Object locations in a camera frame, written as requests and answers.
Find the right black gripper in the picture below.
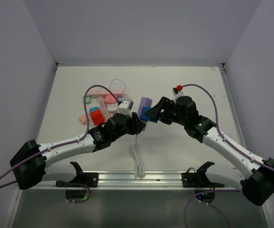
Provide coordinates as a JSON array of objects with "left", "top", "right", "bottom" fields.
[{"left": 147, "top": 96, "right": 188, "bottom": 126}]

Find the blue cube adapter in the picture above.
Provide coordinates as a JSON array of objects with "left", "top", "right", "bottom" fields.
[{"left": 139, "top": 106, "right": 158, "bottom": 123}]

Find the purple power strip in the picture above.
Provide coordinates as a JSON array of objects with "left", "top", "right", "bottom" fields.
[{"left": 137, "top": 97, "right": 152, "bottom": 124}]

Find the white plug adapter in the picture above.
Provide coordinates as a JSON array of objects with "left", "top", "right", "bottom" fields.
[{"left": 107, "top": 104, "right": 117, "bottom": 113}]

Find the pink plug adapter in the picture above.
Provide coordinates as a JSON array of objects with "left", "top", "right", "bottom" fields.
[{"left": 104, "top": 95, "right": 117, "bottom": 104}]

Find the red cube adapter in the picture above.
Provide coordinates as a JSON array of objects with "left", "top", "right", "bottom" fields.
[{"left": 90, "top": 109, "right": 105, "bottom": 125}]

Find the blue plug adapter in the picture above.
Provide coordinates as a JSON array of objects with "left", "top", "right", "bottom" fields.
[{"left": 89, "top": 106, "right": 99, "bottom": 113}]

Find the white power cord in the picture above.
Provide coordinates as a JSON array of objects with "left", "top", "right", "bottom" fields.
[{"left": 129, "top": 134, "right": 146, "bottom": 179}]

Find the pink power strip cord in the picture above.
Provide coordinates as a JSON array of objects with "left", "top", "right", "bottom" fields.
[{"left": 98, "top": 95, "right": 131, "bottom": 119}]

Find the pink power strip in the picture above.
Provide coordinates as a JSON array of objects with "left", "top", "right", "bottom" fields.
[{"left": 88, "top": 88, "right": 124, "bottom": 97}]

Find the thin pink charger cable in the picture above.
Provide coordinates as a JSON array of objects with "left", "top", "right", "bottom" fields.
[{"left": 98, "top": 78, "right": 128, "bottom": 100}]

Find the salmon charger plug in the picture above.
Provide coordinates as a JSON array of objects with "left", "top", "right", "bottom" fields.
[{"left": 79, "top": 114, "right": 88, "bottom": 125}]

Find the green plug adapter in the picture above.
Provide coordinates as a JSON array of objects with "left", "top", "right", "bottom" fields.
[{"left": 83, "top": 95, "right": 91, "bottom": 104}]

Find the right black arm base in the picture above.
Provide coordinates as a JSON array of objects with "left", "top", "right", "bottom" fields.
[{"left": 181, "top": 161, "right": 225, "bottom": 203}]

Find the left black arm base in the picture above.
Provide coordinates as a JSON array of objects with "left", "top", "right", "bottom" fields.
[{"left": 56, "top": 161, "right": 98, "bottom": 204}]

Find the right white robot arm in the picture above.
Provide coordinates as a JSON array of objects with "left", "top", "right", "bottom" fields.
[{"left": 145, "top": 96, "right": 274, "bottom": 206}]

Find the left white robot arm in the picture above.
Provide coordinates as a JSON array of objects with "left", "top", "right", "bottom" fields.
[{"left": 10, "top": 113, "right": 146, "bottom": 190}]

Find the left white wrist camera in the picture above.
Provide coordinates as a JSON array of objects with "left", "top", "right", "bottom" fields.
[{"left": 117, "top": 100, "right": 134, "bottom": 116}]

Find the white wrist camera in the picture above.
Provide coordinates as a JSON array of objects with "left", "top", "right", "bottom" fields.
[
  {"left": 172, "top": 88, "right": 184, "bottom": 102},
  {"left": 117, "top": 100, "right": 134, "bottom": 116}
]

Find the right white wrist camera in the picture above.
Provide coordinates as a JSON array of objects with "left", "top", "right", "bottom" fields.
[{"left": 172, "top": 88, "right": 184, "bottom": 102}]

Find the aluminium front rail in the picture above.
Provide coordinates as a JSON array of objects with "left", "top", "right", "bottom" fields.
[{"left": 18, "top": 165, "right": 245, "bottom": 190}]

